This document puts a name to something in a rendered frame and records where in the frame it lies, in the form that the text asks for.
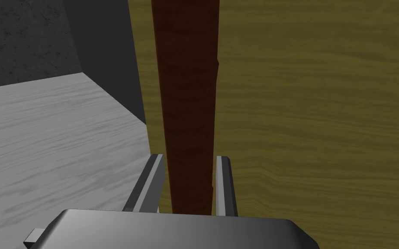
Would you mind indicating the olive wooden cupboard door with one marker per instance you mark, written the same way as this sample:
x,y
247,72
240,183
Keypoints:
x,y
306,121

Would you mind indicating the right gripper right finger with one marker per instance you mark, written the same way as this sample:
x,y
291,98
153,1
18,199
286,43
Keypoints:
x,y
225,188

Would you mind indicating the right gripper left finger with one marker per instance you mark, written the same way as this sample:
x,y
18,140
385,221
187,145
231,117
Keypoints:
x,y
146,188

